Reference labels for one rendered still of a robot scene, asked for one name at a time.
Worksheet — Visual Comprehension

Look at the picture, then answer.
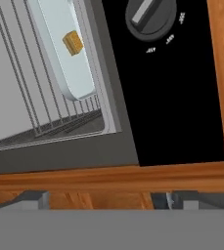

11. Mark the grey wire oven rack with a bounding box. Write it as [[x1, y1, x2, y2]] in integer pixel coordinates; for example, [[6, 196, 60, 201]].
[[0, 0, 106, 153]]

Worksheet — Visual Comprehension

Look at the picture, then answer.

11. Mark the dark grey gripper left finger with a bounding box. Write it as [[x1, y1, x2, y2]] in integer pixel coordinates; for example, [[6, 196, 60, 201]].
[[0, 189, 50, 211]]

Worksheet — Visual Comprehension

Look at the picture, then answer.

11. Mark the golden brown cake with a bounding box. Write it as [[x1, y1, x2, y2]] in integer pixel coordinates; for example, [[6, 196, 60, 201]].
[[62, 30, 85, 57]]

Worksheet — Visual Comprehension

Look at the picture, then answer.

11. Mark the dark grey oven knob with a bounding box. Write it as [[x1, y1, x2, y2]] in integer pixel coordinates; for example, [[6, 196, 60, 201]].
[[124, 0, 178, 43]]

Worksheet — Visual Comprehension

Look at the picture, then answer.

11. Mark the black and grey oven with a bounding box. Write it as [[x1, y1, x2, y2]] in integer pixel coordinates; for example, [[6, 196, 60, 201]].
[[0, 0, 224, 176]]

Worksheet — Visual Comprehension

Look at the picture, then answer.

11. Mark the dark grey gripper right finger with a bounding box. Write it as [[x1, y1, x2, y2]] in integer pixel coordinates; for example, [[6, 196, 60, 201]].
[[150, 190, 224, 211]]

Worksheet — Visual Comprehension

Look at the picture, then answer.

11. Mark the pale blue baking tray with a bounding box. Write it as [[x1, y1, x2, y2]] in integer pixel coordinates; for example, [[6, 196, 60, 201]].
[[26, 0, 97, 103]]

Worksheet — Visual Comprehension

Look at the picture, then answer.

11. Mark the wooden cupboard frame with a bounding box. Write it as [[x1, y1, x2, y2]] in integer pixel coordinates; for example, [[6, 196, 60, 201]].
[[0, 0, 224, 211]]

